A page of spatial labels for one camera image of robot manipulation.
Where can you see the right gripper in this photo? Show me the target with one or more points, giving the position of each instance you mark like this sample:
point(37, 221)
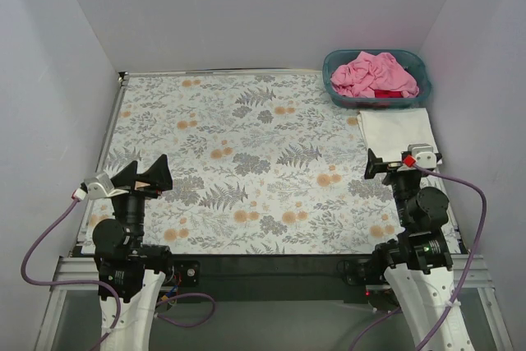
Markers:
point(393, 167)

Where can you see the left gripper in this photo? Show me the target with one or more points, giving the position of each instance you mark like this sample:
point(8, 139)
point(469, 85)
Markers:
point(140, 190)

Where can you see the pink t shirt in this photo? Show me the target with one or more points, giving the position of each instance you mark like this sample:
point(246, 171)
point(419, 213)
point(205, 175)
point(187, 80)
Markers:
point(360, 77)

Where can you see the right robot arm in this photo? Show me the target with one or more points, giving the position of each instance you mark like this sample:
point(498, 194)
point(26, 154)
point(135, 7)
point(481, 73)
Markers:
point(417, 264)

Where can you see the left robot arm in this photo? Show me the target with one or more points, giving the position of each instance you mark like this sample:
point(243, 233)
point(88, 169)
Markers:
point(131, 272)

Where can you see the folded white t shirt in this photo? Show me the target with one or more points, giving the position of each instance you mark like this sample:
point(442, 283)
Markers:
point(388, 133)

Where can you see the red t shirt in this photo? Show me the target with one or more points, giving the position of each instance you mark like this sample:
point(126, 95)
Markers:
point(388, 94)

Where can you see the teal plastic basket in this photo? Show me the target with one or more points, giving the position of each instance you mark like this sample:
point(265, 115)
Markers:
point(409, 61)

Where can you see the floral table cloth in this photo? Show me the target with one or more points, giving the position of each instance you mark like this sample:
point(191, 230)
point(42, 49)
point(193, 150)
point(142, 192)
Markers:
point(261, 164)

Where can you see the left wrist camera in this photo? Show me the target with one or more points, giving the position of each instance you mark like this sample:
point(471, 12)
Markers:
point(99, 186)

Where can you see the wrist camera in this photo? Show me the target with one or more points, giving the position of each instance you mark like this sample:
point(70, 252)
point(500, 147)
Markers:
point(422, 155)
point(99, 186)

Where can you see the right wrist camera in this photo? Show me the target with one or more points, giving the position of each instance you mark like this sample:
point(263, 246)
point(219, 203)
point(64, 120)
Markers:
point(422, 155)

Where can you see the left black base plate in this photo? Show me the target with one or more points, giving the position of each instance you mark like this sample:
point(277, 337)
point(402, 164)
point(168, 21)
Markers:
point(183, 273)

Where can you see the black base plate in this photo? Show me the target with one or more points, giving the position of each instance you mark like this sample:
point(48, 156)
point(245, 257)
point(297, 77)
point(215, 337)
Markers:
point(356, 271)
point(183, 273)

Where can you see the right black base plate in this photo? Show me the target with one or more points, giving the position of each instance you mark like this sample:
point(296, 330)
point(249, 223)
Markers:
point(356, 271)

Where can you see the aluminium frame rail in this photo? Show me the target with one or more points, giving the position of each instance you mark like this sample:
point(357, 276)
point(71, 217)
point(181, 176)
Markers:
point(250, 278)

